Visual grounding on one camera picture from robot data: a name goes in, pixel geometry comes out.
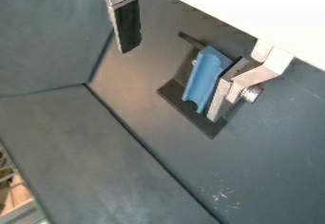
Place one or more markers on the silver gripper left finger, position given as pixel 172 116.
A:
pixel 124 16

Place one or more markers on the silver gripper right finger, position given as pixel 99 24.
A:
pixel 239 83

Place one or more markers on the blue arch object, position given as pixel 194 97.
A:
pixel 210 64

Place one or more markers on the black curved fixture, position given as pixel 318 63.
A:
pixel 171 91

